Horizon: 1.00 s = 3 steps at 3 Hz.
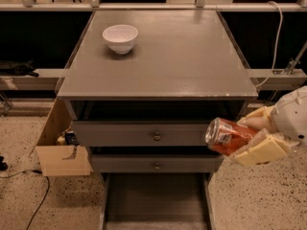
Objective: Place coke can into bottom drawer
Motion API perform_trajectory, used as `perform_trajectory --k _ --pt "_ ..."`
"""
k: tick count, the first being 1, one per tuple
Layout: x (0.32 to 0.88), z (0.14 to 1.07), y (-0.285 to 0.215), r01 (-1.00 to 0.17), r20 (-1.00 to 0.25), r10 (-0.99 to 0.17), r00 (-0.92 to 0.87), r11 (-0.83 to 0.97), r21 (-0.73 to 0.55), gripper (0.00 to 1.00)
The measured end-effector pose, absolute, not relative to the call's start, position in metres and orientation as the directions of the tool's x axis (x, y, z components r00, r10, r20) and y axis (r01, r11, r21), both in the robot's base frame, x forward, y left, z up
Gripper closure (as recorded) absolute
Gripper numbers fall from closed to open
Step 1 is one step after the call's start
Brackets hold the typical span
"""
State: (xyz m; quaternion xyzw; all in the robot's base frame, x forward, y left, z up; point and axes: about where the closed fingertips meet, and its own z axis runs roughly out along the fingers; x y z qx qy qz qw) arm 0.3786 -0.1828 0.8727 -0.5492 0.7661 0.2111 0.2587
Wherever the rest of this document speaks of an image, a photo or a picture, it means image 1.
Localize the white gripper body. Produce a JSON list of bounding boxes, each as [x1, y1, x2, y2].
[[271, 85, 307, 142]]

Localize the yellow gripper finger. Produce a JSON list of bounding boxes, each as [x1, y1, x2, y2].
[[237, 106, 277, 132], [230, 128, 291, 167]]

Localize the orange crushed coke can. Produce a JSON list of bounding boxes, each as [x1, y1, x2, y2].
[[204, 118, 258, 156]]

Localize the grey drawer cabinet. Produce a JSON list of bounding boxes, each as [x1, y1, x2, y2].
[[58, 10, 257, 163]]

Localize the grey open bottom drawer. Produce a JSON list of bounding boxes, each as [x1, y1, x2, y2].
[[98, 173, 216, 230]]

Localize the grey middle drawer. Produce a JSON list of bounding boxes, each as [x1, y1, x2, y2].
[[91, 154, 224, 173]]

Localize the grey top drawer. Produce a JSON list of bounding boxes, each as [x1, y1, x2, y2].
[[72, 121, 208, 147]]

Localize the white ceramic bowl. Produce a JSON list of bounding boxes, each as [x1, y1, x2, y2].
[[103, 24, 138, 55]]

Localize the items inside wooden box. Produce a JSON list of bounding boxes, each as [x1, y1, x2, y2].
[[57, 127, 79, 146]]

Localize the wooden box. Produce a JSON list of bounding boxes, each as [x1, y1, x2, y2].
[[35, 99, 92, 176]]

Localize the black object on shelf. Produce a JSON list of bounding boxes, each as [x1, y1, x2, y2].
[[0, 60, 38, 78]]

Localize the white hanging cable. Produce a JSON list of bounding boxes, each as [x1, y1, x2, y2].
[[254, 1, 285, 89]]

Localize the black floor cable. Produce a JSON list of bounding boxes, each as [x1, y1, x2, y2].
[[0, 168, 51, 230]]

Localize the metal shelf rail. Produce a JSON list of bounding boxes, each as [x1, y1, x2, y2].
[[0, 2, 301, 13]]

